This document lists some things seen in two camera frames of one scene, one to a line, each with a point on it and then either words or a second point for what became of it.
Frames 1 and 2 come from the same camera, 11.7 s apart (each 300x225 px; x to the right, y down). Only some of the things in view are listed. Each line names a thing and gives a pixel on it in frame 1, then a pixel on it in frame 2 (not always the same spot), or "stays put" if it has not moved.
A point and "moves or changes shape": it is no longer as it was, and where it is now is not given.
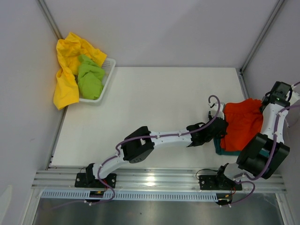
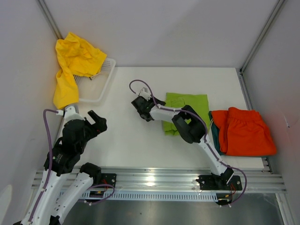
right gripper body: [261, 108] → [150, 101]
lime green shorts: [90, 78] → [198, 102]
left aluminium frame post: [45, 8] stays put
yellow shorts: [69, 49] stays put
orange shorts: [245, 120] moves or changes shape
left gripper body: [222, 133] → [90, 133]
